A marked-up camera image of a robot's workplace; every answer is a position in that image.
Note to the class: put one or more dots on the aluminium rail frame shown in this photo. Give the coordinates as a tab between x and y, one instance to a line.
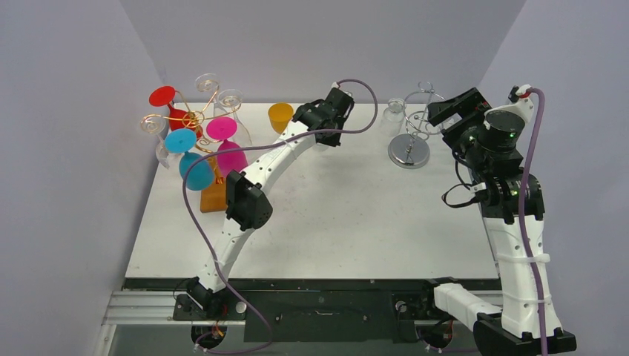
141	323

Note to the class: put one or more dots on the clear wine glass back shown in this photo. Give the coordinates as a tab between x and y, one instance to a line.
236	115

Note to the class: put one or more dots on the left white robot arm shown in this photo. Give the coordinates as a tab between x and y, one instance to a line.
248	207

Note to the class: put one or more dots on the clear wine glass left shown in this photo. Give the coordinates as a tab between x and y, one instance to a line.
166	158

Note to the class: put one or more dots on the blue wine glass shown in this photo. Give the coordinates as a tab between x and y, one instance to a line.
199	176

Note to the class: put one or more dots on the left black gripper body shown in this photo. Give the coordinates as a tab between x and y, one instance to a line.
331	141

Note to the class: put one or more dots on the red wine glass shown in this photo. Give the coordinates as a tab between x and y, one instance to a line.
177	118

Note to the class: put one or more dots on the wooden rack base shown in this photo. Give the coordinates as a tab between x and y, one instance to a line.
213	198

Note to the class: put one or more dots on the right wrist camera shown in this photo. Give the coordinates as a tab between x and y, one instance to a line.
519	96

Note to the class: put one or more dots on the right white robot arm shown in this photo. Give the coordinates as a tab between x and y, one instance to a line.
496	145

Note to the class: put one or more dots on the clear wine glass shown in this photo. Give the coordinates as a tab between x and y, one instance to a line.
166	158
236	115

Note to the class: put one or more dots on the pink wine glass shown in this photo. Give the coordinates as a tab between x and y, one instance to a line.
223	129

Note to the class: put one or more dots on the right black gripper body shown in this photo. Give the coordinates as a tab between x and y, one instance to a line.
452	109

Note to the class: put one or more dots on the chrome wire glass rack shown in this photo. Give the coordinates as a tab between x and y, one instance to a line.
409	149

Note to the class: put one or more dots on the gold wire glass rack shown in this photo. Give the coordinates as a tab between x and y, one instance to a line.
155	123

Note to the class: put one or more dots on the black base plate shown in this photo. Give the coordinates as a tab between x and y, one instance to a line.
308	310

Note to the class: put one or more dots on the yellow plastic goblet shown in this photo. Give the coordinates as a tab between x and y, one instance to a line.
280	114

